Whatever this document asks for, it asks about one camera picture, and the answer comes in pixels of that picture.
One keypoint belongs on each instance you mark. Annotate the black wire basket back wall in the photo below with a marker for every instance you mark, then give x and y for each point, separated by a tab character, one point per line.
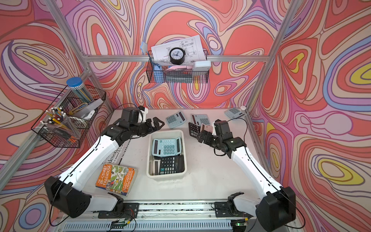
166	74

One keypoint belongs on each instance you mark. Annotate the black wire basket left wall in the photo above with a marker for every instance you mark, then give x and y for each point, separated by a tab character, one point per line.
66	101

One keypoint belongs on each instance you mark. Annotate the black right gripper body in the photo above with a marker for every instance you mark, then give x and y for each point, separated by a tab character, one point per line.
213	140

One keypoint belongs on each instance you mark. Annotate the blue lid pencil jar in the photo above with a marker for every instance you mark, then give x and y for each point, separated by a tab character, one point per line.
79	89

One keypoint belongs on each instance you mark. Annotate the black calculator face down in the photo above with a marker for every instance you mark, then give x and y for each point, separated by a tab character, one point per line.
172	165

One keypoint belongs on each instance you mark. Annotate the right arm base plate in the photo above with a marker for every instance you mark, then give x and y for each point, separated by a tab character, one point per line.
227	210

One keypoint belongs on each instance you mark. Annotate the pink calculator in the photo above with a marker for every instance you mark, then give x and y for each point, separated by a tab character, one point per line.
155	167
208	128

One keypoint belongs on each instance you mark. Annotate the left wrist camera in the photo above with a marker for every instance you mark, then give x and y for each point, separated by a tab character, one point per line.
133	115

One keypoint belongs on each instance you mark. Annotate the black round clock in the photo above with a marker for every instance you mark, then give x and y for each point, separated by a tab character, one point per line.
177	56

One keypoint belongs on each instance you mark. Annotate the black calculator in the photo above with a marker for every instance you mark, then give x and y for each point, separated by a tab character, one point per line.
194	130

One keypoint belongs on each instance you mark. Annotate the clear cup of pencils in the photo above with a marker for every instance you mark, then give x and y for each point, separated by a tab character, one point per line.
60	124

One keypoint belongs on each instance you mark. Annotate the white box in basket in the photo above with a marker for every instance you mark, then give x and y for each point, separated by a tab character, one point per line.
201	66

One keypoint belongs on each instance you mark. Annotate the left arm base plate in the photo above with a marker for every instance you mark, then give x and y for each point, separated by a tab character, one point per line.
124	210

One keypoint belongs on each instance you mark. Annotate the blue calculator far corner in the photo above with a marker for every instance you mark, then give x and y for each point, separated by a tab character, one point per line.
234	113

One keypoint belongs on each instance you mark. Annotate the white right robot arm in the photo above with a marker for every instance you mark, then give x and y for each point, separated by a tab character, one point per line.
275	206

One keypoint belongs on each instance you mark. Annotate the grey stapler in basket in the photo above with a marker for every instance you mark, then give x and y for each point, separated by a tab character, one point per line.
88	111

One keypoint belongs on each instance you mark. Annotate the white paper drawing sheet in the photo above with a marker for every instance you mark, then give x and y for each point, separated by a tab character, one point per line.
191	45

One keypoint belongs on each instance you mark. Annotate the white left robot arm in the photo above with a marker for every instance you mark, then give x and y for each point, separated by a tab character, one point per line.
66	191

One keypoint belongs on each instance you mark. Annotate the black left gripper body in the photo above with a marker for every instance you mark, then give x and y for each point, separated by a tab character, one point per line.
143	128

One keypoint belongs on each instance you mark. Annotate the black wire basket wall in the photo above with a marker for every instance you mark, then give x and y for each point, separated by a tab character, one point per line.
166	74
66	101

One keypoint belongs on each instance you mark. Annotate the newspaper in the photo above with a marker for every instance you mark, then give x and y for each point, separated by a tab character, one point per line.
117	156

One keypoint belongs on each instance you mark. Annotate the cream plastic storage box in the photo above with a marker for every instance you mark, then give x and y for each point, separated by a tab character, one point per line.
166	134

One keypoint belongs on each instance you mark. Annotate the small blue calculator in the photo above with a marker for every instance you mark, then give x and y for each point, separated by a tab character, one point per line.
167	147

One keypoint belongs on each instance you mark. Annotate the colourful children's book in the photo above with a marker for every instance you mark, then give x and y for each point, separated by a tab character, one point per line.
116	178

